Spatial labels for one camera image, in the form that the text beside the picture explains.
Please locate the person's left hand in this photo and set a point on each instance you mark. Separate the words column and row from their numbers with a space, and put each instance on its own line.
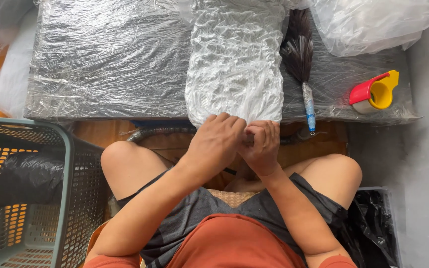
column 210, row 145

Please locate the person's right hand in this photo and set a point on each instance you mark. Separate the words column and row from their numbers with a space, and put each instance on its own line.
column 263, row 149

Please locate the person's right fingers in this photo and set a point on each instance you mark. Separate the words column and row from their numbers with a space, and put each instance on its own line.
column 261, row 131

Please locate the person's left fingers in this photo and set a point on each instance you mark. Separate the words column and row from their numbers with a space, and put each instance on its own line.
column 227, row 123

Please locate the white plastic-wrapped package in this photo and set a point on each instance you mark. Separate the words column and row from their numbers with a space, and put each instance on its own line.
column 235, row 63

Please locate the tan woven seat cushion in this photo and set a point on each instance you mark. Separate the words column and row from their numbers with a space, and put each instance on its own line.
column 232, row 197

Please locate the person's right leg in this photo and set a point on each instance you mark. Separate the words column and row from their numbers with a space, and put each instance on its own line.
column 330, row 175

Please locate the person's leg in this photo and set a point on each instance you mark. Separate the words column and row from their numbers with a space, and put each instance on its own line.
column 129, row 167
column 330, row 175

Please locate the dark feather duster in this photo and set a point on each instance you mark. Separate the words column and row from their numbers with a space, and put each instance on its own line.
column 298, row 52

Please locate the dark grey shorts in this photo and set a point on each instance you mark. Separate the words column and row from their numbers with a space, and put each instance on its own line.
column 199, row 219

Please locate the person's left leg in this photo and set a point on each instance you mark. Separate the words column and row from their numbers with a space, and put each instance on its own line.
column 129, row 167

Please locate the orange shirt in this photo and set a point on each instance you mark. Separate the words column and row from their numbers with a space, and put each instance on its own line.
column 233, row 245

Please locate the red yellow tape dispenser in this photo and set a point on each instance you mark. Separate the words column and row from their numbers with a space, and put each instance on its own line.
column 376, row 93

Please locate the film-wrapped low grey table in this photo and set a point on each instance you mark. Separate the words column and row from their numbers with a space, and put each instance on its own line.
column 106, row 63

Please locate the grey bin with black bag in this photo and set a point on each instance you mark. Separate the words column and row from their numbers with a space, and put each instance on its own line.
column 374, row 230

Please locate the large clear plastic bag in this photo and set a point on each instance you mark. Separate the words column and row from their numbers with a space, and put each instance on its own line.
column 371, row 22

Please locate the grey-green perforated plastic basket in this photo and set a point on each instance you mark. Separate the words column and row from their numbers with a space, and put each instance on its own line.
column 61, row 208

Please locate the black bagged bundle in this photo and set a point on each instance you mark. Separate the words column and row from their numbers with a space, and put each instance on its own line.
column 28, row 178

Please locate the white pillow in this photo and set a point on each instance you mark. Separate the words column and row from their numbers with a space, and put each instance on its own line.
column 13, row 78

